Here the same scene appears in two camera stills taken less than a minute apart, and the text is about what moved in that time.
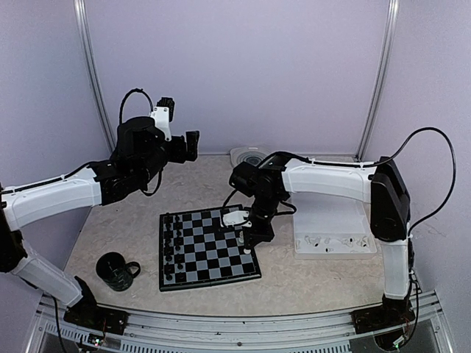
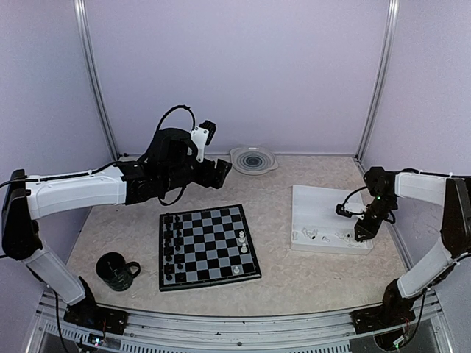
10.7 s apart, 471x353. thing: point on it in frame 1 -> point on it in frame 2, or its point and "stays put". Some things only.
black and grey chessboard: [196, 250] stays put
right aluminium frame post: [379, 79] stays put
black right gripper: [257, 236] -> [362, 229]
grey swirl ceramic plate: [253, 155] stays put
